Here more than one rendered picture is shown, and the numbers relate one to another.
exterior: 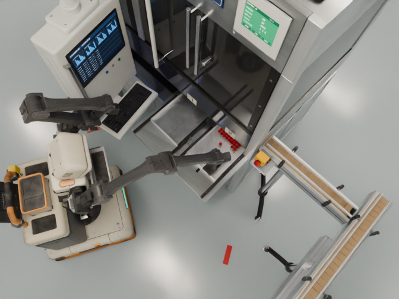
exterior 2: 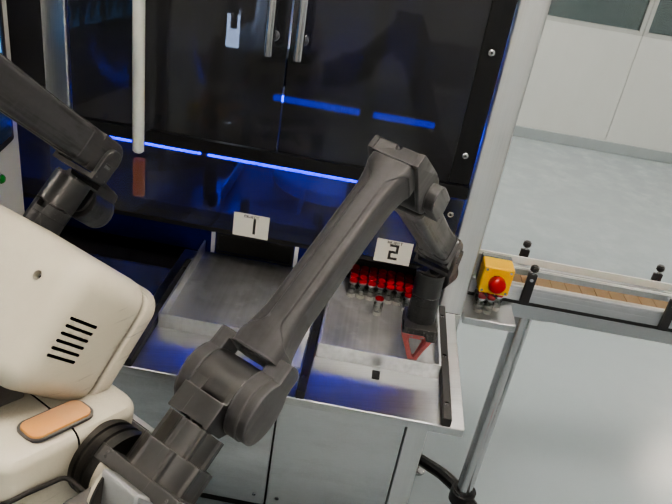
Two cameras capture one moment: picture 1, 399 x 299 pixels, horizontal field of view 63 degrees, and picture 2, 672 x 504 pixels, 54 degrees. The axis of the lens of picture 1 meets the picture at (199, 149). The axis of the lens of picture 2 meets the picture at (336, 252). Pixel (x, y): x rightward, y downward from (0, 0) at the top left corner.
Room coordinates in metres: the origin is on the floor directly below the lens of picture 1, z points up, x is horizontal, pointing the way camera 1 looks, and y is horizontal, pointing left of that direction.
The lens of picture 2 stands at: (-0.17, 0.75, 1.75)
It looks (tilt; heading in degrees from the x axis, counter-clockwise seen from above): 29 degrees down; 323
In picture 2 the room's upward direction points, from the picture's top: 10 degrees clockwise
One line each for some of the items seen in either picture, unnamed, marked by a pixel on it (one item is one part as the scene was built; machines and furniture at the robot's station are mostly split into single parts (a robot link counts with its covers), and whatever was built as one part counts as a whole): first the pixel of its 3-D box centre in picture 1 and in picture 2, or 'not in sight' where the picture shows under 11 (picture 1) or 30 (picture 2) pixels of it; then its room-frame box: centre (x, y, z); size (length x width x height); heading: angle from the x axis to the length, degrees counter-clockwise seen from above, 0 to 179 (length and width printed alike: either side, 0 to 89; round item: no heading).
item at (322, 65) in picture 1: (331, 57); not in sight; (1.13, -0.63, 1.50); 0.85 x 0.01 x 0.59; 141
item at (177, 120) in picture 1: (181, 116); (237, 289); (1.00, 0.14, 0.90); 0.34 x 0.26 x 0.04; 141
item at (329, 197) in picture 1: (308, 177); (590, 291); (0.66, -0.71, 0.92); 0.69 x 0.16 x 0.16; 51
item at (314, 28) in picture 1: (254, 145); (465, 247); (0.78, -0.33, 1.05); 0.06 x 0.06 x 2.10; 51
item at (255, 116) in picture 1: (255, 115); (478, 102); (0.79, -0.27, 1.40); 0.04 x 0.01 x 0.80; 51
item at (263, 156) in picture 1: (262, 158); (495, 274); (0.72, -0.39, 0.99); 0.08 x 0.07 x 0.07; 141
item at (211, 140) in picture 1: (218, 149); (382, 316); (0.79, -0.12, 0.90); 0.34 x 0.26 x 0.04; 141
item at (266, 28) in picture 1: (259, 24); not in sight; (0.86, -0.17, 1.96); 0.21 x 0.01 x 0.21; 51
